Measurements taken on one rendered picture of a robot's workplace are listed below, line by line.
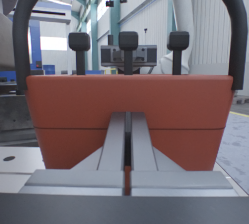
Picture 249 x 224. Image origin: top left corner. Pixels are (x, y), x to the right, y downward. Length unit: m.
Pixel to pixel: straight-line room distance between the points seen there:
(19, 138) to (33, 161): 1.11
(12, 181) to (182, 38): 0.25
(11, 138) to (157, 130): 1.31
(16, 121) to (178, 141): 1.19
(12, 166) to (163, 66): 0.47
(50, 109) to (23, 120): 1.12
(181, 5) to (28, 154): 0.57
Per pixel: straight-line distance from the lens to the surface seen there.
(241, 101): 5.53
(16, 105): 1.27
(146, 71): 0.57
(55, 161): 0.19
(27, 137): 1.40
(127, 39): 0.20
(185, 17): 0.63
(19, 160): 0.31
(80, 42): 0.20
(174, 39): 0.20
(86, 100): 0.15
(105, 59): 0.42
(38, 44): 5.58
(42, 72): 1.36
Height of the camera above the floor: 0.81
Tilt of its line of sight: 9 degrees down
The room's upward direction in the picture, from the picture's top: straight up
